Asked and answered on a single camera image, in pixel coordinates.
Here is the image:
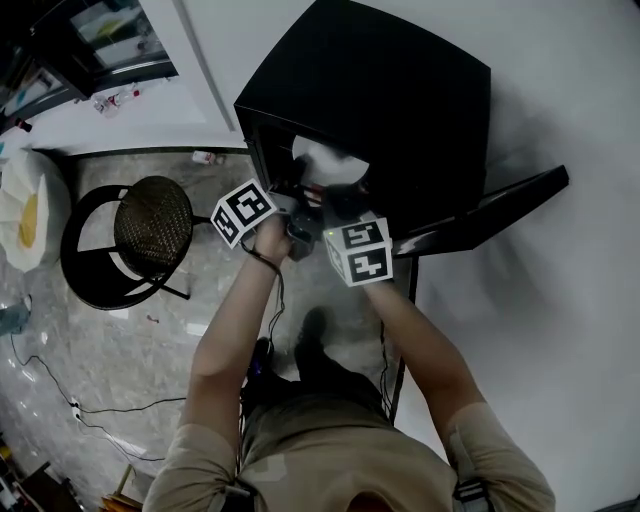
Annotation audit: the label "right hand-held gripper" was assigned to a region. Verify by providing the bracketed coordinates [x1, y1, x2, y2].
[321, 177, 394, 288]

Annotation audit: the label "white and yellow bag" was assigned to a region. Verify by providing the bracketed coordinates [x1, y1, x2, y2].
[0, 146, 72, 274]

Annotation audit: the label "black table frame leg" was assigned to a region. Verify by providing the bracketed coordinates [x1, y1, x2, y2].
[383, 253, 420, 426]

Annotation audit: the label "white plate of food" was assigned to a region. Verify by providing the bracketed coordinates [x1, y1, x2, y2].
[291, 133, 372, 188]

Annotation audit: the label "grey shoulder strap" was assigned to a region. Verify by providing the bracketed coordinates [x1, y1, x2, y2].
[451, 475, 490, 512]

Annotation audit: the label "black floor cable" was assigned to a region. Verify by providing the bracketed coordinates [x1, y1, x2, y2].
[8, 294, 188, 463]

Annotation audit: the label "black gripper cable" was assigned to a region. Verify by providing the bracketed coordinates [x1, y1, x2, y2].
[243, 239, 287, 361]

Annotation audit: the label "person's black shoe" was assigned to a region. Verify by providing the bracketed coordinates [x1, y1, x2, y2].
[293, 306, 332, 366]

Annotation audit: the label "person's left hand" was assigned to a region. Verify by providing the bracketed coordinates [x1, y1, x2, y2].
[251, 216, 297, 267]

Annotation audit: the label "black round woven stool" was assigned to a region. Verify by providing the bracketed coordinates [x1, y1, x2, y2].
[59, 174, 212, 312]

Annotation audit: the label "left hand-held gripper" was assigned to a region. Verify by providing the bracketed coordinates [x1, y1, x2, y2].
[210, 155, 322, 263]

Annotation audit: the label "person's left forearm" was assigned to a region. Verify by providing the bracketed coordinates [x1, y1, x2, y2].
[191, 255, 282, 386]

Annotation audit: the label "person's dark trousers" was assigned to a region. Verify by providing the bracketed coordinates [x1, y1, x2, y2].
[239, 344, 397, 431]

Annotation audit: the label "person's right forearm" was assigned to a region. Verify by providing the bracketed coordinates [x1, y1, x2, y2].
[360, 280, 487, 421]

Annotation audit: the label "black glass-door cabinet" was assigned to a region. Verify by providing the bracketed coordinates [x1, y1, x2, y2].
[0, 0, 180, 132]

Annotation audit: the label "person's beige shirt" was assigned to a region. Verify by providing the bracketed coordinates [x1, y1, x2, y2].
[142, 392, 557, 512]

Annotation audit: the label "clear plastic bottle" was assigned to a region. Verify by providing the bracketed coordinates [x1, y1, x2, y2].
[91, 83, 144, 119]

